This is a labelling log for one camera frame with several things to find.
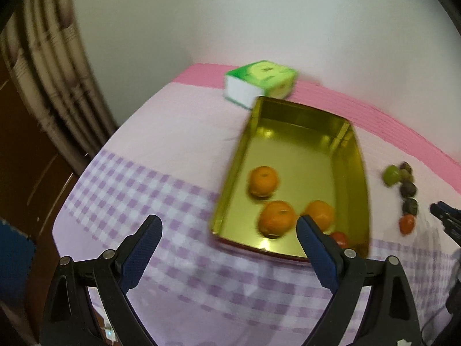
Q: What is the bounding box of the dark passion fruit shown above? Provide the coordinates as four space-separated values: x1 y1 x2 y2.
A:
399 162 413 174
399 182 417 199
402 198 419 216

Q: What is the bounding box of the large red tomato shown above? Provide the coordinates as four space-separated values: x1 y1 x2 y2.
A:
398 214 416 236

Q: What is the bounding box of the green tomato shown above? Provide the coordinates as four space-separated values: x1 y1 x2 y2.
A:
381 165 401 187

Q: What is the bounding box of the small red tomato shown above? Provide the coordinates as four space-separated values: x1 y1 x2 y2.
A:
330 231 349 249

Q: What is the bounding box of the orange mandarin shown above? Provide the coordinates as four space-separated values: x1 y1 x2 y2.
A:
257 201 297 238
248 166 280 198
303 200 335 231

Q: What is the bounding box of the brown longan left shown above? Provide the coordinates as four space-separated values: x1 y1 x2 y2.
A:
399 169 414 184

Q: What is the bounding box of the blue object at floor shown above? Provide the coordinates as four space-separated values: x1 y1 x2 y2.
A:
0 219 35 304

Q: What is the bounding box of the gold toffee tin box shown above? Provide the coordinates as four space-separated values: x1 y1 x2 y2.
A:
210 97 370 261

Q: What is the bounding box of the pink and purple tablecloth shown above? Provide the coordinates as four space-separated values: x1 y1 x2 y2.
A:
53 64 460 345

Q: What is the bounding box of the green tissue pack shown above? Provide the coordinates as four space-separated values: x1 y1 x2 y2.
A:
224 60 298 110

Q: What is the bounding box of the bamboo rattan furniture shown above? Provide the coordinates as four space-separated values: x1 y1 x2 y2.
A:
1 0 116 174

